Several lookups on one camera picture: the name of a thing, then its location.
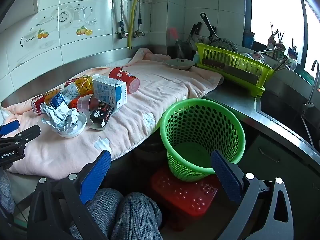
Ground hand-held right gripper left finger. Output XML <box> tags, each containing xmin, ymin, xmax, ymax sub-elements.
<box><xmin>27</xmin><ymin>149</ymin><xmax>112</xmax><ymax>240</ymax></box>

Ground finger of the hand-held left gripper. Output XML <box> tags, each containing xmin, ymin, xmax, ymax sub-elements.
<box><xmin>0</xmin><ymin>125</ymin><xmax>41</xmax><ymax>147</ymax></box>
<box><xmin>0</xmin><ymin>120</ymin><xmax>20</xmax><ymax>137</ymax></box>

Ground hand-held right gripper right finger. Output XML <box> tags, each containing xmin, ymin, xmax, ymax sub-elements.
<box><xmin>210</xmin><ymin>149</ymin><xmax>294</xmax><ymax>240</ymax></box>

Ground crushed red drink can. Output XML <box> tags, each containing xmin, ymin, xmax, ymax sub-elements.
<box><xmin>31</xmin><ymin>88</ymin><xmax>62</xmax><ymax>115</ymax></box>

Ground silver foil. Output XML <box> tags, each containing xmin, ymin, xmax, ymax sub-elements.
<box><xmin>41</xmin><ymin>102</ymin><xmax>80</xmax><ymax>133</ymax></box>

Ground blue white drink can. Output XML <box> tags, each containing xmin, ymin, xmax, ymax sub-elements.
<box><xmin>49</xmin><ymin>84</ymin><xmax>81</xmax><ymax>110</ymax></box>

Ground black cardboard box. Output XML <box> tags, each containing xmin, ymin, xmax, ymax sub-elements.
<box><xmin>89</xmin><ymin>101</ymin><xmax>116</xmax><ymax>131</ymax></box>

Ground clear plastic cup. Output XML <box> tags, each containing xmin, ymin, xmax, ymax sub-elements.
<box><xmin>76</xmin><ymin>94</ymin><xmax>101</xmax><ymax>112</ymax></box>

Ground green plastic wastebasket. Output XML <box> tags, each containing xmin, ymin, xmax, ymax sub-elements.
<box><xmin>159</xmin><ymin>98</ymin><xmax>246</xmax><ymax>182</ymax></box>

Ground yellow snack wrapper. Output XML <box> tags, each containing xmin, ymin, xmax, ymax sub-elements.
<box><xmin>75</xmin><ymin>75</ymin><xmax>95</xmax><ymax>97</ymax></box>

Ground white blue milk carton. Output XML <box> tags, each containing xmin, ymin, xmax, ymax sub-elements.
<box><xmin>92</xmin><ymin>75</ymin><xmax>127</xmax><ymax>109</ymax></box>

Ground large red tube can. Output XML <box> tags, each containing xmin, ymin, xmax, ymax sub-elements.
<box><xmin>108</xmin><ymin>66</ymin><xmax>141</xmax><ymax>94</ymax></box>

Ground red plastic stool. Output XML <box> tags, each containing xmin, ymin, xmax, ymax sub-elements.
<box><xmin>150</xmin><ymin>167</ymin><xmax>222</xmax><ymax>230</ymax></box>

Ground grey plaid trousers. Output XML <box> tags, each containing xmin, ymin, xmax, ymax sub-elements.
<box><xmin>69</xmin><ymin>188</ymin><xmax>163</xmax><ymax>240</ymax></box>

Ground dark base cabinet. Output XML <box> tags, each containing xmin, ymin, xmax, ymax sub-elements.
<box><xmin>237</xmin><ymin>120</ymin><xmax>320</xmax><ymax>240</ymax></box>

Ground stainless steel sink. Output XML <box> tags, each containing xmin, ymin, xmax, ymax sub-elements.
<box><xmin>256</xmin><ymin>90</ymin><xmax>320</xmax><ymax>153</ymax></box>

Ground pink towel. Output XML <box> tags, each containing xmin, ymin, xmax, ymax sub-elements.
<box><xmin>1</xmin><ymin>47</ymin><xmax>225</xmax><ymax>180</ymax></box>

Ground white patterned bowl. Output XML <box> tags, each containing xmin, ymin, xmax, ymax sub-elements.
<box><xmin>239</xmin><ymin>52</ymin><xmax>265</xmax><ymax>64</ymax></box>

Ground shallow ceramic plate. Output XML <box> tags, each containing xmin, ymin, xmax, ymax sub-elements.
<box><xmin>164</xmin><ymin>58</ymin><xmax>196</xmax><ymax>70</ymax></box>

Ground green plastic dish rack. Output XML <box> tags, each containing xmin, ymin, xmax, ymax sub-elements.
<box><xmin>195</xmin><ymin>42</ymin><xmax>276</xmax><ymax>97</ymax></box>

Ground bundle of chopsticks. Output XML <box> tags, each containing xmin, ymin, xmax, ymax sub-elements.
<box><xmin>274</xmin><ymin>56</ymin><xmax>293</xmax><ymax>72</ymax></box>

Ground metal sink faucet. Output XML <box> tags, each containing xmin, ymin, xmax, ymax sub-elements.
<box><xmin>301</xmin><ymin>60</ymin><xmax>320</xmax><ymax>147</ymax></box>

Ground patterned ceramic plate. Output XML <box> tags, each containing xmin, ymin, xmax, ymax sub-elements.
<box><xmin>207</xmin><ymin>38</ymin><xmax>238</xmax><ymax>53</ymax></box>

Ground dark utensil holder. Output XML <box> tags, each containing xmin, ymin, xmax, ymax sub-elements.
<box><xmin>174</xmin><ymin>40</ymin><xmax>194</xmax><ymax>59</ymax></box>

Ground blue sprouting plant jar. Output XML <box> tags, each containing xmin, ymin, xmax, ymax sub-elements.
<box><xmin>287</xmin><ymin>39</ymin><xmax>298</xmax><ymax>70</ymax></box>

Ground brown sprouting plant jar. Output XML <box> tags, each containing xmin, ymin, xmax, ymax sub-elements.
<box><xmin>267</xmin><ymin>22</ymin><xmax>278</xmax><ymax>50</ymax></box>
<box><xmin>274</xmin><ymin>31</ymin><xmax>287</xmax><ymax>60</ymax></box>

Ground cabinet door handle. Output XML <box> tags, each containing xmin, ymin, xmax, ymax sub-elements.
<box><xmin>258</xmin><ymin>147</ymin><xmax>281</xmax><ymax>163</ymax></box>

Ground wooden handled cleaver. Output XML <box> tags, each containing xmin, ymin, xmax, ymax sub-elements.
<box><xmin>202</xmin><ymin>58</ymin><xmax>259</xmax><ymax>85</ymax></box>

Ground black handled frying pan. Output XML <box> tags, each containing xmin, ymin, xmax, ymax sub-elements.
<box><xmin>200</xmin><ymin>12</ymin><xmax>238</xmax><ymax>53</ymax></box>

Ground metal flexible hose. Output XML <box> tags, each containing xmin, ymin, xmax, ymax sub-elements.
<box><xmin>137</xmin><ymin>0</ymin><xmax>150</xmax><ymax>33</ymax></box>
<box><xmin>117</xmin><ymin>0</ymin><xmax>125</xmax><ymax>30</ymax></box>

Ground yellow gas hose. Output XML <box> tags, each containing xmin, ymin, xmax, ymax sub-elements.
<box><xmin>127</xmin><ymin>0</ymin><xmax>145</xmax><ymax>49</ymax></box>

